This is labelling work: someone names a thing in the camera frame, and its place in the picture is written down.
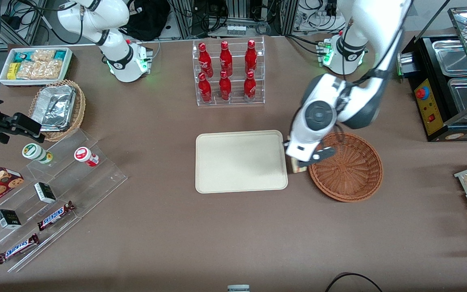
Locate green capped drink bottle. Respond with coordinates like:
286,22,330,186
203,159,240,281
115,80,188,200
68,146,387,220
21,143,54,165

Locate large clear bag of cookies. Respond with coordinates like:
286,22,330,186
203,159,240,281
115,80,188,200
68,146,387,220
16,60,64,80

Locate cream rectangular tray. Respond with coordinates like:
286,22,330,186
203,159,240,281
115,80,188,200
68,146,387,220
195,129,289,194

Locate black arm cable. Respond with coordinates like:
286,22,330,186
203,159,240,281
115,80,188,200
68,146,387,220
333,24,405,142

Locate red capped drink bottle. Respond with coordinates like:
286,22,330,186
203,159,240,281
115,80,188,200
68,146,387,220
74,146,100,167

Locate white rectangular snack bin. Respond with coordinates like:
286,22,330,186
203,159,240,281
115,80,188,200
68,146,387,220
0,47,73,87

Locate clear acrylic bottle rack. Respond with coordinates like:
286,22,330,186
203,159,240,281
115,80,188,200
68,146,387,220
192,36,266,107

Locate black hot food warmer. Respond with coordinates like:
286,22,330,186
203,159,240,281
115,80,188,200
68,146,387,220
397,6,467,143

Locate brown round wicker basket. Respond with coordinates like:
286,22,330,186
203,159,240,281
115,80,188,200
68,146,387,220
308,131,384,203

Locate black cable loop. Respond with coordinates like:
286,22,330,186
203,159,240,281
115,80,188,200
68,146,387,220
324,272,384,292

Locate red cola bottle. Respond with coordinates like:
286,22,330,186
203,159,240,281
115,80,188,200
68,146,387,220
243,71,257,102
197,72,212,103
219,41,234,77
244,39,258,75
218,70,232,101
198,42,214,78

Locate light tan wicker basket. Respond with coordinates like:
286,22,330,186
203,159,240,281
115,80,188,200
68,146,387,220
28,79,86,142

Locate clear acrylic stepped stand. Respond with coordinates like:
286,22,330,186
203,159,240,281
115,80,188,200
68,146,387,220
0,129,128,273

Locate aluminium foil trays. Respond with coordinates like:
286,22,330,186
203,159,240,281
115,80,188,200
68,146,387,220
30,85,76,131

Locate Snickers chocolate bar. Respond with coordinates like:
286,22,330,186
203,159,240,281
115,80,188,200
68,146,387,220
0,233,41,265
36,201,75,232

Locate black bag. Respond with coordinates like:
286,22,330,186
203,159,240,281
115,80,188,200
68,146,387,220
121,0,171,41

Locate triangular sandwich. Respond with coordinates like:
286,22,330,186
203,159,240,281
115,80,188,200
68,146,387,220
291,158,310,174

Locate small black box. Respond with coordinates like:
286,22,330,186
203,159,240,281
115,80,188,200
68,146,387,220
0,209,22,230
34,182,57,204

